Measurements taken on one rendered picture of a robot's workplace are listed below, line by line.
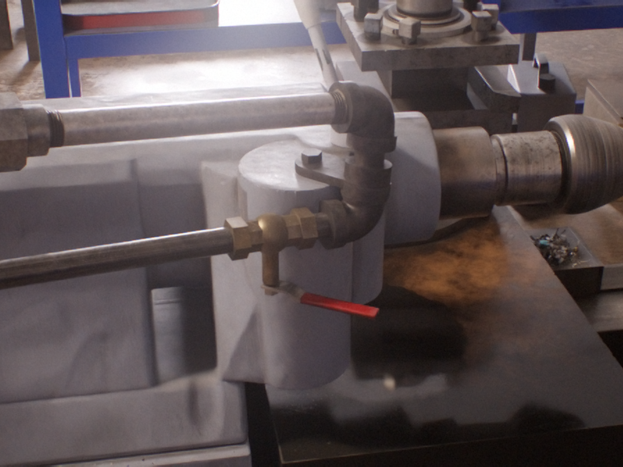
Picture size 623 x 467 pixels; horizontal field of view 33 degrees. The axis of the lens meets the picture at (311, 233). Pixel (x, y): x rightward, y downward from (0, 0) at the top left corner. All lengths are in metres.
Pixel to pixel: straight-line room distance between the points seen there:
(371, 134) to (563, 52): 3.92
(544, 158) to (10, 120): 0.48
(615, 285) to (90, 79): 3.24
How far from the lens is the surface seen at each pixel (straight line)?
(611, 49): 4.72
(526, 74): 3.30
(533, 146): 0.93
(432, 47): 1.11
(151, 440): 0.86
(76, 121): 0.64
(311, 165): 0.77
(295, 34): 2.70
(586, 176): 0.93
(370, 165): 0.74
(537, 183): 0.93
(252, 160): 0.79
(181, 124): 0.66
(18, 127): 0.62
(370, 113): 0.72
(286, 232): 0.73
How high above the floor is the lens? 1.49
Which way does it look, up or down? 29 degrees down
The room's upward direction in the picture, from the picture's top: straight up
